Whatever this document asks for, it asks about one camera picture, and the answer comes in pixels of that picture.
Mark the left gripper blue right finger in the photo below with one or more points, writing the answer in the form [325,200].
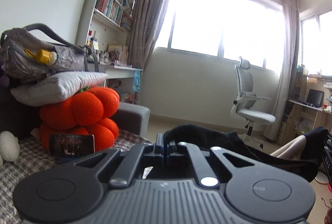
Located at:
[171,151]

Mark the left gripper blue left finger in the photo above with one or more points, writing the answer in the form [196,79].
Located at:
[159,147]

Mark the cream black raglan sweatshirt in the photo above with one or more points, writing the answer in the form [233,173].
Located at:
[307,166]

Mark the wooden desk shelf unit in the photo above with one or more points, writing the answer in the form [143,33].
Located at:
[299,115]

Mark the black laptop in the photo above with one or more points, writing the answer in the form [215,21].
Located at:
[315,98]

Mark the right grey curtain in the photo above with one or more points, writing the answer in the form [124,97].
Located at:
[290,10]

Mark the grey curtain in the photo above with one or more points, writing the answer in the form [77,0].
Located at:
[290,10]
[148,17]

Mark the white grey office chair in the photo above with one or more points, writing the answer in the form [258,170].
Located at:
[245,100]

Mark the red flower plush cushion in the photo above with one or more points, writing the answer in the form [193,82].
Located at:
[87,112]

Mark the white desk with shelves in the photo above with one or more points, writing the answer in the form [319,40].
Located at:
[126,81]

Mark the smartphone playing video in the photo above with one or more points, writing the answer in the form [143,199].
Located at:
[71,146]

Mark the grey checked quilted bedcover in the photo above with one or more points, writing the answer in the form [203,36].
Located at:
[31,159]

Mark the grey white pillow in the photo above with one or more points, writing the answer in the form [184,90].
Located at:
[56,88]

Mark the white bookshelf with books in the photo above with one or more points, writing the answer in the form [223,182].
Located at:
[104,26]

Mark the white fluffy plush toy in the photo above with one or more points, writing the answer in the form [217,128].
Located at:
[9,147]

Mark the grey diaper bag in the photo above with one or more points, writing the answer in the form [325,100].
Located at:
[35,52]

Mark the left grey curtain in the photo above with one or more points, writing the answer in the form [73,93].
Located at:
[148,17]

